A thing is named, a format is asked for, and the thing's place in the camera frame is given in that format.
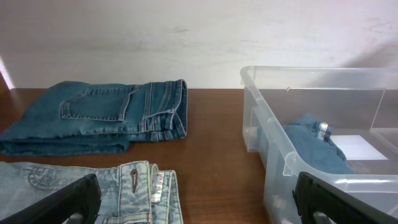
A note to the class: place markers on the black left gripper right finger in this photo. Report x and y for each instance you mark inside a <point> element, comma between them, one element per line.
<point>319,202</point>

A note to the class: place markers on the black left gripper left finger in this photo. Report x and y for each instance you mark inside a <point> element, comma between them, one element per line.
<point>78,202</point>

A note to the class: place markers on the light blue jeans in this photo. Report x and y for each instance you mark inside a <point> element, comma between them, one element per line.
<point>136,192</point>

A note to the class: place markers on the medium blue jeans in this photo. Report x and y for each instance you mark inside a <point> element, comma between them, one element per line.
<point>312,140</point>

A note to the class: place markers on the clear plastic storage bin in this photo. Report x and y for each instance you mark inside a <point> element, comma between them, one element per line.
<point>355,101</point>

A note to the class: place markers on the white label in bin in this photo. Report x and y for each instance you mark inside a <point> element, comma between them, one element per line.
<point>356,148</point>

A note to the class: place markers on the dark blue folded jeans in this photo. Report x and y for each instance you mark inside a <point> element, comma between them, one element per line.
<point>73,118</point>

